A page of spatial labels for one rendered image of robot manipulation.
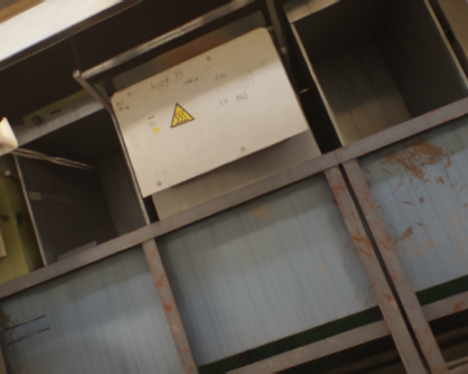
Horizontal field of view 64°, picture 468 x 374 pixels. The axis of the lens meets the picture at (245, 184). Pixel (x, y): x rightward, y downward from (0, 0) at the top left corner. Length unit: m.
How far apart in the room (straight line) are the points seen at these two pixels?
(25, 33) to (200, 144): 0.68
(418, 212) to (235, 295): 0.72
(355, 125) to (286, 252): 0.88
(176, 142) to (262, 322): 0.72
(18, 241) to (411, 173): 1.53
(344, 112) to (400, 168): 0.68
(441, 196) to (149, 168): 1.02
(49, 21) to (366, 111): 1.45
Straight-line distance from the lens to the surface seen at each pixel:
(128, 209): 2.19
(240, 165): 1.38
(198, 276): 1.48
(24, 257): 1.76
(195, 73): 1.38
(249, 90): 1.31
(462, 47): 1.56
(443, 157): 1.50
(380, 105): 2.07
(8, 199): 1.82
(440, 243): 1.47
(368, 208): 1.36
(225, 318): 1.48
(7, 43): 1.55
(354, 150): 1.37
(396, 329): 1.42
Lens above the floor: 0.64
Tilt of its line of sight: 9 degrees up
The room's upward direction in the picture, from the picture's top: 21 degrees counter-clockwise
